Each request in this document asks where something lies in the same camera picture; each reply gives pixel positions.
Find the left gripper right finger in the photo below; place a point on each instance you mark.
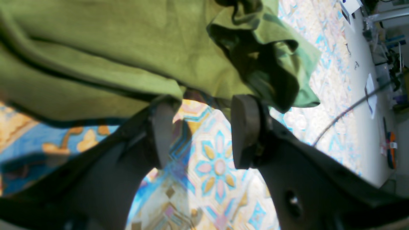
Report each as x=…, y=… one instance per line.
x=309, y=189

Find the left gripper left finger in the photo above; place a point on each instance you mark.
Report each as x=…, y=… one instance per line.
x=96, y=189

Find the green t-shirt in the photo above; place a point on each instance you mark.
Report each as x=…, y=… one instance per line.
x=91, y=59

